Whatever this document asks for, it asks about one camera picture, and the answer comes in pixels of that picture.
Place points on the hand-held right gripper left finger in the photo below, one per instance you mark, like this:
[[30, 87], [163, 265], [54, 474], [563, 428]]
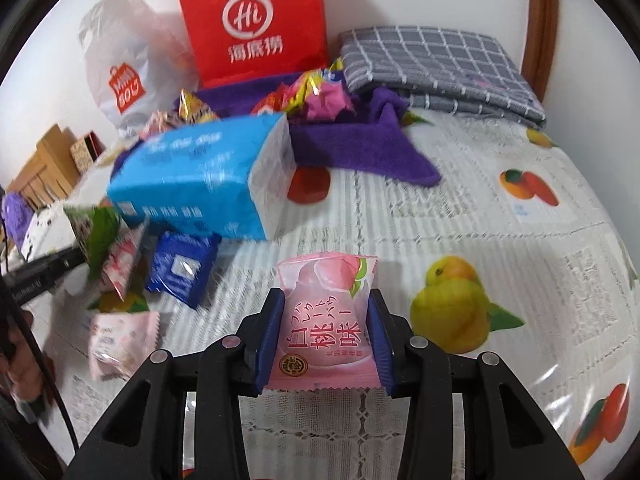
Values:
[[270, 342]]

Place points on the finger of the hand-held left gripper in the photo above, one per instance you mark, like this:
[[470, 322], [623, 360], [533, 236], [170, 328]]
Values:
[[65, 260]]

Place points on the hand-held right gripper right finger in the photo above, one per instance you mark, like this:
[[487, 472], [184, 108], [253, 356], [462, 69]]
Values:
[[382, 347]]

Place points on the green snack packet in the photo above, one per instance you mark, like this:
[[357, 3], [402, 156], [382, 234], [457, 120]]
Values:
[[97, 232]]

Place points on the pink peach snack packet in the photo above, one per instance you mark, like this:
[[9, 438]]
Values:
[[325, 320]]

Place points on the pale pink snowflake snack packet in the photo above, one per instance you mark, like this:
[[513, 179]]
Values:
[[122, 342]]

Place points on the blue tissue pack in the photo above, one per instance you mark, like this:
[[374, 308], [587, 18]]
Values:
[[200, 175]]

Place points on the purple towel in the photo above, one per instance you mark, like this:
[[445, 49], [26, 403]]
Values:
[[360, 150]]

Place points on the pile of assorted snack packets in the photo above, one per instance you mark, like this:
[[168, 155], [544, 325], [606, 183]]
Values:
[[325, 100]]

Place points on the white spotted plush toy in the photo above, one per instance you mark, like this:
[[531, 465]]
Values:
[[47, 230]]

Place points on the purple plush toy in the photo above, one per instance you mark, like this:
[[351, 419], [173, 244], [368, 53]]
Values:
[[15, 215]]

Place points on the wooden headboard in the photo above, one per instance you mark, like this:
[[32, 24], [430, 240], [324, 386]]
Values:
[[45, 170]]

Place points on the dark blue snack packet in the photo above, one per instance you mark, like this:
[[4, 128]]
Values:
[[180, 267]]

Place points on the fruit print tablecloth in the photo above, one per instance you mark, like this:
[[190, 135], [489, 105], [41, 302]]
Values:
[[500, 240]]

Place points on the white plastic shopping bag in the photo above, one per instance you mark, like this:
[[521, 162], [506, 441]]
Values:
[[125, 60]]

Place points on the grey plaid folded cloth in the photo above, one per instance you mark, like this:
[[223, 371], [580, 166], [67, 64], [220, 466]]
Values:
[[440, 70]]

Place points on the red paper bag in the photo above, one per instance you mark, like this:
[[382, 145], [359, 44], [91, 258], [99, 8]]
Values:
[[250, 20]]

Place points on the brown wooden door frame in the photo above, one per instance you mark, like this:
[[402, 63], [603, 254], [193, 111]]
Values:
[[540, 35]]

